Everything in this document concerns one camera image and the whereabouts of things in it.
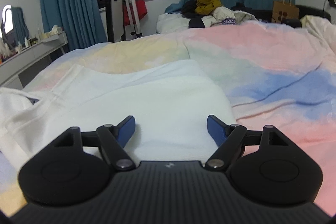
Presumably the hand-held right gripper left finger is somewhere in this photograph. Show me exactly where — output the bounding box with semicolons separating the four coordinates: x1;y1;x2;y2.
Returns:
52;115;136;171

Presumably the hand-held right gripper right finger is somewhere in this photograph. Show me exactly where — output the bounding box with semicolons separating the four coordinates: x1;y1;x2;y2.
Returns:
205;115;290;171

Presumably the pastel bedsheet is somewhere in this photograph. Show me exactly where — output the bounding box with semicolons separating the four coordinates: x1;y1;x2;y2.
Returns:
0;21;336;217

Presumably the garment steamer stand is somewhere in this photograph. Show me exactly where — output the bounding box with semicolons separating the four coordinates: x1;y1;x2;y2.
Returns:
105;0;144;42

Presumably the white pillow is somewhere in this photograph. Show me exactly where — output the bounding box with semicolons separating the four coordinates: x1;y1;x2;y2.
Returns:
156;13;195;34

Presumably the white puffer jacket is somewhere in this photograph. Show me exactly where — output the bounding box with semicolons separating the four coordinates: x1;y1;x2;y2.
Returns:
211;6;237;25

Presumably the grey garment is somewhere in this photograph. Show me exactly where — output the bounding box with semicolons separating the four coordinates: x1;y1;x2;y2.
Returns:
233;10;259;22

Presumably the red cloth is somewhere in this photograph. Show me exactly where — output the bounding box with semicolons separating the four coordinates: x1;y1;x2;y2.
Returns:
123;0;148;26

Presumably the white dressing table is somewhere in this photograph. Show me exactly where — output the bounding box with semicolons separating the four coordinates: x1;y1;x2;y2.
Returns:
0;30;69;91

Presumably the tissue box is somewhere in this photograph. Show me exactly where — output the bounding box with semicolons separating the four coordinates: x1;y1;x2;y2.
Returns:
46;25;64;37

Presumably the black garment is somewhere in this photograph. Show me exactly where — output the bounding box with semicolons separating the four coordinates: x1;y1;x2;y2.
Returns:
181;0;201;19

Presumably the mustard yellow garment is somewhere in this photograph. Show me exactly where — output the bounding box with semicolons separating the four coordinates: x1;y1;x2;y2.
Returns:
194;0;222;16

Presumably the black bag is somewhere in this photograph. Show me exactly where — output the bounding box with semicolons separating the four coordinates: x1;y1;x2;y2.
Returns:
282;18;301;28

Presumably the brown paper bag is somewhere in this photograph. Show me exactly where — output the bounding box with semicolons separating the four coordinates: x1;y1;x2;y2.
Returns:
271;0;300;24

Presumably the black chair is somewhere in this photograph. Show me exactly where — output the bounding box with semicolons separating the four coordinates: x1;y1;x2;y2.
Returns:
294;4;331;22

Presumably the wavy framed mirror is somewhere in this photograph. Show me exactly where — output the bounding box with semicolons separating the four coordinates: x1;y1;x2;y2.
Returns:
0;4;29;48

